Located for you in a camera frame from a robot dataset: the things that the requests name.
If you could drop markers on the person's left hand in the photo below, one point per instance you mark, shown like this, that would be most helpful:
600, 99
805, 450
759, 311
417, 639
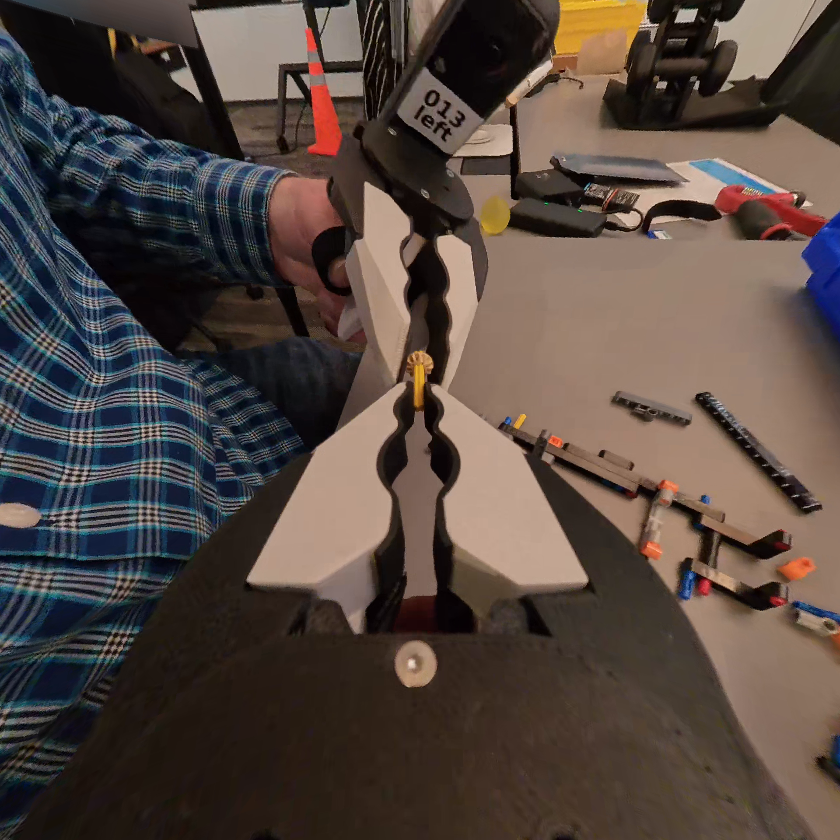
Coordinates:
295, 223

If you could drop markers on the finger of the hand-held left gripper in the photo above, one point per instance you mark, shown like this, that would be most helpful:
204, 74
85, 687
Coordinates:
377, 275
463, 282

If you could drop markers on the blue storage bin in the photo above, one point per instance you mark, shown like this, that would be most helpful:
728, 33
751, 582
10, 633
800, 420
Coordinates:
825, 269

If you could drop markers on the blue lego pin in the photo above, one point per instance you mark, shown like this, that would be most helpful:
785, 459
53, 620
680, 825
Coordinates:
828, 611

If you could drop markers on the person's left forearm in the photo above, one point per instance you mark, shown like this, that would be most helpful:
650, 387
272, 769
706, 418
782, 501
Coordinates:
197, 210

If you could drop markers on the yellow lego axle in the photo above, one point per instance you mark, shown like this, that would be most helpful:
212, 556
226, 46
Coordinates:
419, 394

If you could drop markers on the yellow translucent egg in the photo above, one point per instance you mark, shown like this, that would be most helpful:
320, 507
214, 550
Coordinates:
495, 215

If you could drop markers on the dark grey lego beam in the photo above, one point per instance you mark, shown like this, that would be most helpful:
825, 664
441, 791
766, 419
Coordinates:
653, 407

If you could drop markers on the black power bank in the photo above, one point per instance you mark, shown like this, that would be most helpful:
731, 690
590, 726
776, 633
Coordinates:
558, 218

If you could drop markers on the black dumbbell rack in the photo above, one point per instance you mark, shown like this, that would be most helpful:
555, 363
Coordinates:
689, 59

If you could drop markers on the black box device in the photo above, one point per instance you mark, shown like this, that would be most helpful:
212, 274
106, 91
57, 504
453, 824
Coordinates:
548, 185

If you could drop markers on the person's plaid shirt torso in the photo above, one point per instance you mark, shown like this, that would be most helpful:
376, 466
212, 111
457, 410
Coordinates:
98, 459

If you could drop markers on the dark flat pouch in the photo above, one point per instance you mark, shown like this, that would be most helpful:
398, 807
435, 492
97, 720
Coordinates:
617, 167

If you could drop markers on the light grey lego connector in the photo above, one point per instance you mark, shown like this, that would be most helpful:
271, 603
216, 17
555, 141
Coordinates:
808, 620

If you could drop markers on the printed paper sheet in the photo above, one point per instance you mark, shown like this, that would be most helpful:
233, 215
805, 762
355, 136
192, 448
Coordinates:
735, 177

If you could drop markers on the tan lego gear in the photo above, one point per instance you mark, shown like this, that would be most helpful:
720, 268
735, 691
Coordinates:
418, 362

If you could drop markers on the black backpack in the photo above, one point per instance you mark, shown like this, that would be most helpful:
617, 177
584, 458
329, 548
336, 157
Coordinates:
164, 98

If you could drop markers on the yellow storage bin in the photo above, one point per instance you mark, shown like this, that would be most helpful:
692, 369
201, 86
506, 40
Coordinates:
597, 23

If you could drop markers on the red bar clamp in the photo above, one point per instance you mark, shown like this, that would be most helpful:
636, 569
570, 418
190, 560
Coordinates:
768, 213

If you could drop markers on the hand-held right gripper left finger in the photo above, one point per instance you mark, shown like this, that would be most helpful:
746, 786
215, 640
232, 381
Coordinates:
328, 525

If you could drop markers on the orange traffic cone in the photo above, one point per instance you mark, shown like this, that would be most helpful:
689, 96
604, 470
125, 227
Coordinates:
323, 98

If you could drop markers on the long black lego beam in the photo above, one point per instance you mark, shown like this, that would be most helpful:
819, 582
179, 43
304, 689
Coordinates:
754, 453

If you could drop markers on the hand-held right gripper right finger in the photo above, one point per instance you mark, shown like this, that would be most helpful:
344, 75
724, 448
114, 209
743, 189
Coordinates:
512, 525

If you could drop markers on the striped black apron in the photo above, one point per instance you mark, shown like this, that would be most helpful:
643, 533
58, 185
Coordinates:
384, 52

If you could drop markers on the person's jeans leg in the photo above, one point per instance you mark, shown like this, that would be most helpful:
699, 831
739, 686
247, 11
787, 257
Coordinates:
295, 387

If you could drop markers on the black lego beam assembly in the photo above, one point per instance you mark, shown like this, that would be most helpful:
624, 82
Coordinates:
590, 463

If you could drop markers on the brown cardboard piece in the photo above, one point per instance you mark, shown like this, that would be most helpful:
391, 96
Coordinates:
600, 52

